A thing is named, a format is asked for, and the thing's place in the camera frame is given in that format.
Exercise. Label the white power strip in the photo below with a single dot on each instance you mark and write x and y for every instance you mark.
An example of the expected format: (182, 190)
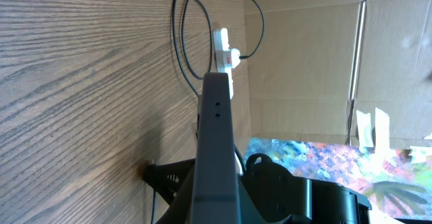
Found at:
(221, 43)

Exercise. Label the colourful patterned mat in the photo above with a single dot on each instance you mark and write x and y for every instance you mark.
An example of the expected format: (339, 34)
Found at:
(398, 181)

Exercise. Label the smartphone with light screen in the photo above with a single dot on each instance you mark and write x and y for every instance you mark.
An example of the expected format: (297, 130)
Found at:
(215, 189)

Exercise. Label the white charger adapter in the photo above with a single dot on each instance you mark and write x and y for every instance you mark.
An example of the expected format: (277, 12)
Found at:
(231, 58)

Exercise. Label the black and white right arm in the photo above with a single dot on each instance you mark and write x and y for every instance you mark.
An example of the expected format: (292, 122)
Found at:
(267, 193)

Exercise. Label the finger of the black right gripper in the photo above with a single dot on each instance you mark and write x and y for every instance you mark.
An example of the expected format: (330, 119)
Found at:
(167, 179)

